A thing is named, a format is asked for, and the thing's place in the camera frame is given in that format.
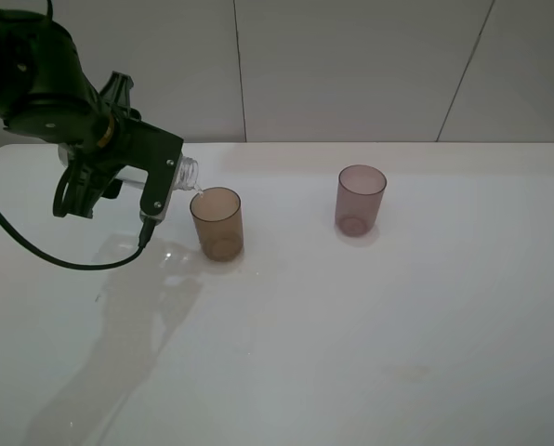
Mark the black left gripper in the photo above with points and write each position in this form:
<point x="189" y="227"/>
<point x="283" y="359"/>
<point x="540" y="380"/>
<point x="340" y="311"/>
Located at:
<point x="96" y="143"/>

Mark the clear plastic water bottle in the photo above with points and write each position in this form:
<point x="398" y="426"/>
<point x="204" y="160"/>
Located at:
<point x="187" y="174"/>

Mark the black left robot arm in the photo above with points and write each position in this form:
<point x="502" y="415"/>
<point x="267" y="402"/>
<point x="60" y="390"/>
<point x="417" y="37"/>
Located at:
<point x="45" y="94"/>

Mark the brown translucent plastic cup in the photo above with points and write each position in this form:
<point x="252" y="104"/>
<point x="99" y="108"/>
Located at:
<point x="217" y="217"/>

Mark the mauve translucent plastic cup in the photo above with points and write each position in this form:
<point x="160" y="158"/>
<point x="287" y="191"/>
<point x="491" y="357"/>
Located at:
<point x="360" y="192"/>

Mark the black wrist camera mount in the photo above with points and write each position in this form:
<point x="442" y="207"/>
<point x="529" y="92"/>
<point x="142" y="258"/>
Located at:
<point x="156" y="195"/>

